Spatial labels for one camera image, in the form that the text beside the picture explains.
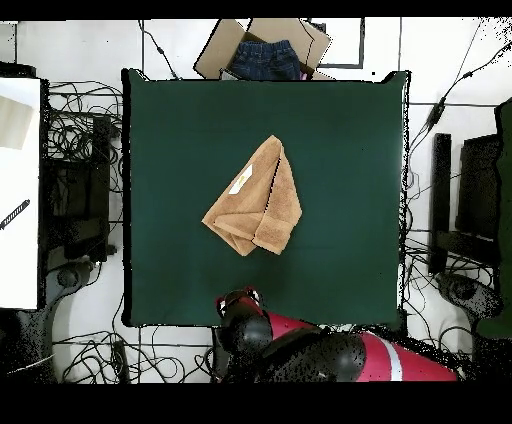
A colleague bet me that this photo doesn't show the tan terry towel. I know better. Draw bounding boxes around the tan terry towel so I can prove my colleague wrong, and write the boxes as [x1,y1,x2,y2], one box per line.
[201,134,303,257]

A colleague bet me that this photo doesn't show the black flat panel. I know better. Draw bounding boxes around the black flat panel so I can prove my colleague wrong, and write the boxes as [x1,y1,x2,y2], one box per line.
[455,133,503,241]

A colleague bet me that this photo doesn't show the black power strip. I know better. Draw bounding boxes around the black power strip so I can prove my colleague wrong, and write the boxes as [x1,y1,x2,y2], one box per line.
[110,339,130,383]

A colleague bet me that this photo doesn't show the dark green table cloth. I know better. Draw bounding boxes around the dark green table cloth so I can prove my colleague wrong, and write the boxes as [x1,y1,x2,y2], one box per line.
[121,68,410,328]

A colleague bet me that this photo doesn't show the black equipment cart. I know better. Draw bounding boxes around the black equipment cart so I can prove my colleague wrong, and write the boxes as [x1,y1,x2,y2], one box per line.
[39,113,119,263]

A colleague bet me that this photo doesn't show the white desk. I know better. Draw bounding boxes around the white desk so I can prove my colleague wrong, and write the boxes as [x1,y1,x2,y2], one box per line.
[0,76,42,311]

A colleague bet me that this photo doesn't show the blue denim jeans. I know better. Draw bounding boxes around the blue denim jeans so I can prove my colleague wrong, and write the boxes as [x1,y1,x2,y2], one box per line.
[229,39,303,81]

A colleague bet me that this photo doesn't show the black striped rod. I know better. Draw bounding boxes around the black striped rod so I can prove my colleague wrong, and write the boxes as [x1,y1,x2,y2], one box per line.
[0,198,32,231]

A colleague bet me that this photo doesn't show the open cardboard box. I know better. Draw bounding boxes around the open cardboard box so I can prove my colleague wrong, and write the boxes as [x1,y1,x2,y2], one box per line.
[193,17,332,81]

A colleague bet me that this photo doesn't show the dark green draped fabric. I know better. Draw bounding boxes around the dark green draped fabric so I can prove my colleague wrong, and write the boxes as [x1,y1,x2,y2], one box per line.
[475,97,512,341]

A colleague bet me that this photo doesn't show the black power adapter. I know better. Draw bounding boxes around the black power adapter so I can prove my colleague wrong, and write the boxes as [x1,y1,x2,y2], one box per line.
[425,96,448,131]

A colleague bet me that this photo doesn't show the beige paper sheet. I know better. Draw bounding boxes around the beige paper sheet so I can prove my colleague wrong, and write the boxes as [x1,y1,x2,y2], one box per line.
[0,95,35,151]

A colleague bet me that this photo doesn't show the black floor cable tangle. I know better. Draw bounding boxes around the black floor cable tangle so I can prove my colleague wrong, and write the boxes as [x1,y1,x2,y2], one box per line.
[399,231,481,381]
[45,79,124,193]
[51,327,213,383]

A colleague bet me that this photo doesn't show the black rectangular post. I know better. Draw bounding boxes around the black rectangular post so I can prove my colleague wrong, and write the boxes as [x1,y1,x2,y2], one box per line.
[429,132,453,275]

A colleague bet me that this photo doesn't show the black cable with inline connector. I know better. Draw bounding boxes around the black cable with inline connector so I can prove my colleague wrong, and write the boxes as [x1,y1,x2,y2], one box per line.
[137,19,180,80]

